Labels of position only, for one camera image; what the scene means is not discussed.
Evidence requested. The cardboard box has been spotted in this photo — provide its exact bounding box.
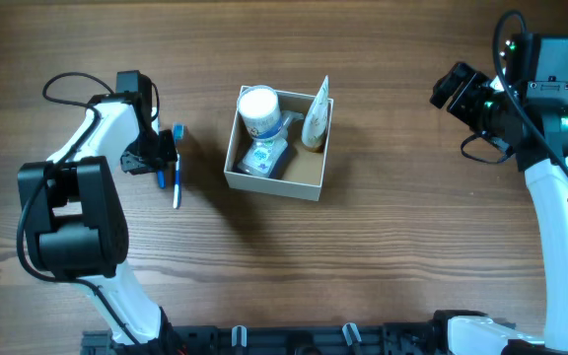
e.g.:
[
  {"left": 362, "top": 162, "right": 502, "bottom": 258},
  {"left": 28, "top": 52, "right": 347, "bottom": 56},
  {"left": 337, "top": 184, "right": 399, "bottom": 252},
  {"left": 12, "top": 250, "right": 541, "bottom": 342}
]
[{"left": 223, "top": 80, "right": 334, "bottom": 201}]

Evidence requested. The clear pump soap bottle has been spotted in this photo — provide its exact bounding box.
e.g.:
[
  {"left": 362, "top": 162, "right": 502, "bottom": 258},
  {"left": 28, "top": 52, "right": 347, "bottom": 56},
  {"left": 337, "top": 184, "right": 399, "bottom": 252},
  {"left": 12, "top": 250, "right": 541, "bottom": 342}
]
[{"left": 236, "top": 110, "right": 303, "bottom": 178}]

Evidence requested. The right black cable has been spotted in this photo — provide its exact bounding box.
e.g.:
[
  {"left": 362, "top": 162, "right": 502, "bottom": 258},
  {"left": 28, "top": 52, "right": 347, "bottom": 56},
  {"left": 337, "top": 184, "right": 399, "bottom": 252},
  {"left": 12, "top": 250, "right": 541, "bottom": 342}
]
[{"left": 460, "top": 9, "right": 568, "bottom": 233}]

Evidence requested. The white lotion tube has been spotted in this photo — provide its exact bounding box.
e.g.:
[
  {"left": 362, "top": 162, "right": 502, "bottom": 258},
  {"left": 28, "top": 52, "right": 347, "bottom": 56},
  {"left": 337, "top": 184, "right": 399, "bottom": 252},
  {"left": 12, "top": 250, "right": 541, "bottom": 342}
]
[{"left": 301, "top": 76, "right": 329, "bottom": 151}]

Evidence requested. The blue razor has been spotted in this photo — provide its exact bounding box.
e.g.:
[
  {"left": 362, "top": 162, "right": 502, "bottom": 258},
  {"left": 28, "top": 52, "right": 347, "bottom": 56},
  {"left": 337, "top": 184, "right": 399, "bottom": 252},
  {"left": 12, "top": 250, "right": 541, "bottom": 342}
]
[{"left": 157, "top": 170, "right": 166, "bottom": 189}]

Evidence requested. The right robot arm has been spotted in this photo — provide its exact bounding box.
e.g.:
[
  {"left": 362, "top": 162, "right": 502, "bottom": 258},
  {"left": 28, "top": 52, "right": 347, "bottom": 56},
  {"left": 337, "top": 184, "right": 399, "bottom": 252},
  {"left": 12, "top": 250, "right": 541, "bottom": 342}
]
[{"left": 430, "top": 62, "right": 568, "bottom": 354}]

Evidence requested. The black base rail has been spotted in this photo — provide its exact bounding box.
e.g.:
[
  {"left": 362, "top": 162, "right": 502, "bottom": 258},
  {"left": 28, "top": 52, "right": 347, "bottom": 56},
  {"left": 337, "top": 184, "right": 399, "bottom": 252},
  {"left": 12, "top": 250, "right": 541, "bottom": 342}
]
[{"left": 80, "top": 321, "right": 444, "bottom": 355}]

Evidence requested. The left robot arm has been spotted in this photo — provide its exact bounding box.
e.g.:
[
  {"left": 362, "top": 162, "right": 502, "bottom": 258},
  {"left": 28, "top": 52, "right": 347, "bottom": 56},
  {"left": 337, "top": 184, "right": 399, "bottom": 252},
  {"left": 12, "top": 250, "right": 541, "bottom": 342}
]
[{"left": 17, "top": 91, "right": 185, "bottom": 354}]

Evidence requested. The blue white toothbrush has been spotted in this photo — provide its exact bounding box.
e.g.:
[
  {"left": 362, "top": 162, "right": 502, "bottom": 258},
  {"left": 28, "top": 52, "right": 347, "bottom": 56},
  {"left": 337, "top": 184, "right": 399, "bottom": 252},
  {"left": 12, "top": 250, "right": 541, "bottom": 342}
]
[{"left": 173, "top": 123, "right": 184, "bottom": 209}]

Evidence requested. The white cotton swab jar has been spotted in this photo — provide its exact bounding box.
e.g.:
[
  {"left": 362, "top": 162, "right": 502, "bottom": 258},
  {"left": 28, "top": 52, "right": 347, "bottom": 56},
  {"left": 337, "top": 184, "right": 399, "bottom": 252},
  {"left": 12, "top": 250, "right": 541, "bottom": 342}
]
[{"left": 237, "top": 85, "right": 283, "bottom": 140}]

